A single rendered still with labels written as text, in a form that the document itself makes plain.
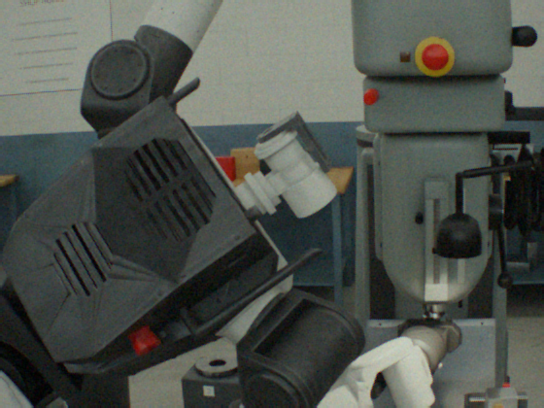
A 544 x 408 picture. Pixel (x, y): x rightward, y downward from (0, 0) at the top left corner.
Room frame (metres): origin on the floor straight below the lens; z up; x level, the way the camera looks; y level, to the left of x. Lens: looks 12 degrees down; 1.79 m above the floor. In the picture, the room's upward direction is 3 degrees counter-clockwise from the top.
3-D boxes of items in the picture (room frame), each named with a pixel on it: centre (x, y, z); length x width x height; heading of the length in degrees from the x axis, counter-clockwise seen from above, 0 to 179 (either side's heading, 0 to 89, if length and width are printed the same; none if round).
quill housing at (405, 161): (1.39, -0.30, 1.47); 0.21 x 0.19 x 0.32; 79
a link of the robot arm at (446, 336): (1.30, -0.26, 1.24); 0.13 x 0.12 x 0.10; 66
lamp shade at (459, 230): (1.14, -0.29, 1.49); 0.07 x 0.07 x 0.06
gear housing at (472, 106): (1.43, -0.31, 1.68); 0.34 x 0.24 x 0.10; 169
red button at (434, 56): (1.14, -0.25, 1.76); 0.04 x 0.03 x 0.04; 79
